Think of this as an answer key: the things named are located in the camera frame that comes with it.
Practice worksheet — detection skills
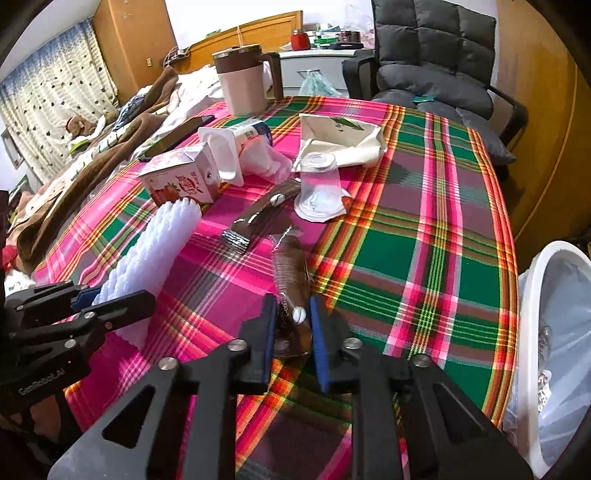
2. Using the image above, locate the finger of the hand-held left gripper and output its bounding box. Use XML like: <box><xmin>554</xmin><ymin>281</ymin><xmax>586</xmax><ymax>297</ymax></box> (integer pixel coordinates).
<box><xmin>4</xmin><ymin>281</ymin><xmax>100</xmax><ymax>319</ymax></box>
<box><xmin>9</xmin><ymin>290</ymin><xmax>157</xmax><ymax>342</ymax></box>

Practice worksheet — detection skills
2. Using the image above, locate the white yogurt cup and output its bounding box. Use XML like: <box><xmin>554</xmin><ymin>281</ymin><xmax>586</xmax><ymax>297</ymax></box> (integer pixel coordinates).
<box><xmin>198</xmin><ymin>121</ymin><xmax>273</xmax><ymax>186</ymax></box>

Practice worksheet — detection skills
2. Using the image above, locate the pink mug with brown lid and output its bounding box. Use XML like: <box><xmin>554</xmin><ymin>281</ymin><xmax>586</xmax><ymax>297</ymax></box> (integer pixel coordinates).
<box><xmin>211</xmin><ymin>44</ymin><xmax>283</xmax><ymax>117</ymax></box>

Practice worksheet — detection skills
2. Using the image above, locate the brown snack wrapper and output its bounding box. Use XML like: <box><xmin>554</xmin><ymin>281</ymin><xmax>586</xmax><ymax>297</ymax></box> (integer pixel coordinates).
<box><xmin>221</xmin><ymin>178</ymin><xmax>303</xmax><ymax>252</ymax></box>
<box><xmin>270</xmin><ymin>226</ymin><xmax>315</xmax><ymax>358</ymax></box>

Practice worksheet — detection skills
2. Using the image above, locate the white bedside cabinet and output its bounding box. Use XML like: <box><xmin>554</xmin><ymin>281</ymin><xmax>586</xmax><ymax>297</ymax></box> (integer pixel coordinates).
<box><xmin>279</xmin><ymin>46</ymin><xmax>365</xmax><ymax>97</ymax></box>

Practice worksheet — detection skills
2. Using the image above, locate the white bedding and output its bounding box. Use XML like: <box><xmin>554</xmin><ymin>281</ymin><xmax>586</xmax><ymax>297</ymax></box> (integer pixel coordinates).
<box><xmin>175</xmin><ymin>65</ymin><xmax>232</xmax><ymax>114</ymax></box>

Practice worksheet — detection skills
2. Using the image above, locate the white trash bin with liner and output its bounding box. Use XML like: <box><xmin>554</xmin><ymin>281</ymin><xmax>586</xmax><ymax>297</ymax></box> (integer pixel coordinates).
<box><xmin>501</xmin><ymin>241</ymin><xmax>591</xmax><ymax>480</ymax></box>

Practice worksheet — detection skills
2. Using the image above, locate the patterned curtain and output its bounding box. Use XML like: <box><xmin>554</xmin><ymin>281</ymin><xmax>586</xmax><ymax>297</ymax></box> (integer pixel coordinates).
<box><xmin>0</xmin><ymin>21</ymin><xmax>118</xmax><ymax>185</ymax></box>

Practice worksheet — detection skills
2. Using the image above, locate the grey padded chair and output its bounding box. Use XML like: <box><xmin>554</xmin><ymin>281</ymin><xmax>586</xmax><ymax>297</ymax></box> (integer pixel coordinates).
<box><xmin>342</xmin><ymin>0</ymin><xmax>529</xmax><ymax>164</ymax></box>

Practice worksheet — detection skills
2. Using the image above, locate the crumpled white plastic wrapper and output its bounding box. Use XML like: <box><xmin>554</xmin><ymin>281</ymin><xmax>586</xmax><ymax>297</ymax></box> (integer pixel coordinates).
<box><xmin>240</xmin><ymin>138</ymin><xmax>294</xmax><ymax>185</ymax></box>

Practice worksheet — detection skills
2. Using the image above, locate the beige paper bag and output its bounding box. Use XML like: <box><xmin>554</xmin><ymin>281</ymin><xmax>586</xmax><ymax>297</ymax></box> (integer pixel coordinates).
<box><xmin>295</xmin><ymin>113</ymin><xmax>387</xmax><ymax>169</ymax></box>

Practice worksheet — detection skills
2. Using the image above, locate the wooden bed headboard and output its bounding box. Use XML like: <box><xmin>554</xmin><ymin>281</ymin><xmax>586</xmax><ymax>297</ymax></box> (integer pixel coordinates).
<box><xmin>178</xmin><ymin>10</ymin><xmax>305</xmax><ymax>75</ymax></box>

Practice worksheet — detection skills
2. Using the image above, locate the brown blanket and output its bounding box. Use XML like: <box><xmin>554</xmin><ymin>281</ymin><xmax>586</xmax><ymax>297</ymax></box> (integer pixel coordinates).
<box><xmin>9</xmin><ymin>65</ymin><xmax>185</xmax><ymax>273</ymax></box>

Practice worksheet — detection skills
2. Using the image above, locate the pink milk carton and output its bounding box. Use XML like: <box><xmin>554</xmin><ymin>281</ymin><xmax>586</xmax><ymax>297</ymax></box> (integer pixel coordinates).
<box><xmin>137</xmin><ymin>142</ymin><xmax>229</xmax><ymax>207</ymax></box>

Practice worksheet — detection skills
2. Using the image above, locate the orange wooden wardrobe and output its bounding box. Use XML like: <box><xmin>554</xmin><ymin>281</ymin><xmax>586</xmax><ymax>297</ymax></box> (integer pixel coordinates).
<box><xmin>92</xmin><ymin>0</ymin><xmax>178</xmax><ymax>93</ymax></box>

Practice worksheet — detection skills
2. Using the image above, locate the clear plastic cup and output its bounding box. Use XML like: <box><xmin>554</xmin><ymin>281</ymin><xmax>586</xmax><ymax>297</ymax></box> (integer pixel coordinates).
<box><xmin>300</xmin><ymin>151</ymin><xmax>342</xmax><ymax>213</ymax></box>

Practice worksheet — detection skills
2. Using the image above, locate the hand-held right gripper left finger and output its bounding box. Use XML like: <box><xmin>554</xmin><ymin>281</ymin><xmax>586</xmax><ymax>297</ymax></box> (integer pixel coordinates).
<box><xmin>48</xmin><ymin>293</ymin><xmax>278</xmax><ymax>480</ymax></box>

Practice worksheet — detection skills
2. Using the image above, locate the white foil lid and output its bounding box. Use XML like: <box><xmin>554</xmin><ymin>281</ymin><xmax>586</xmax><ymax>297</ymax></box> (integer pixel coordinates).
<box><xmin>293</xmin><ymin>194</ymin><xmax>349</xmax><ymax>223</ymax></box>

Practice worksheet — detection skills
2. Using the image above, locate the white foam fruit net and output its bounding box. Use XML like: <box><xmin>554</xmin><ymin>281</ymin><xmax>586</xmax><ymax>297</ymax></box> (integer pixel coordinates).
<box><xmin>95</xmin><ymin>198</ymin><xmax>204</xmax><ymax>347</ymax></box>

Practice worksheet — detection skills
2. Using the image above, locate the yellow wooden wardrobe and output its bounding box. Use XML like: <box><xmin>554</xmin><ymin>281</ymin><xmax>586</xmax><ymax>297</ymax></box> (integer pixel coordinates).
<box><xmin>494</xmin><ymin>0</ymin><xmax>591</xmax><ymax>250</ymax></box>

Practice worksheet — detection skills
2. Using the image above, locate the pale plastic bag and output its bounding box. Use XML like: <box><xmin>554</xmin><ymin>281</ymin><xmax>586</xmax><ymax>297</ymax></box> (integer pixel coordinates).
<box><xmin>298</xmin><ymin>69</ymin><xmax>349</xmax><ymax>99</ymax></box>

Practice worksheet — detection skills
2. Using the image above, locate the brown stuffed toy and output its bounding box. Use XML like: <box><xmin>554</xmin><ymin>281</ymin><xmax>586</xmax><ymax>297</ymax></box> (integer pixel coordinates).
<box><xmin>65</xmin><ymin>115</ymin><xmax>100</xmax><ymax>137</ymax></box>

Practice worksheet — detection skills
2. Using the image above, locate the plaid tablecloth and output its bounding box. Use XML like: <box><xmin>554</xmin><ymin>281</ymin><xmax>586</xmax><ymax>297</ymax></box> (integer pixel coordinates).
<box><xmin>34</xmin><ymin>95</ymin><xmax>520</xmax><ymax>480</ymax></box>

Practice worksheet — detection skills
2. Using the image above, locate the black smartphone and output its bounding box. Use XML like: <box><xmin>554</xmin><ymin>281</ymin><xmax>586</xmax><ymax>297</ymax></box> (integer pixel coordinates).
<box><xmin>139</xmin><ymin>114</ymin><xmax>217</xmax><ymax>162</ymax></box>

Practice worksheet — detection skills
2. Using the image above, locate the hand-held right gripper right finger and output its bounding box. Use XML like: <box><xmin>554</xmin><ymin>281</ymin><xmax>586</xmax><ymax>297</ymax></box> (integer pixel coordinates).
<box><xmin>308</xmin><ymin>294</ymin><xmax>534</xmax><ymax>480</ymax></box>

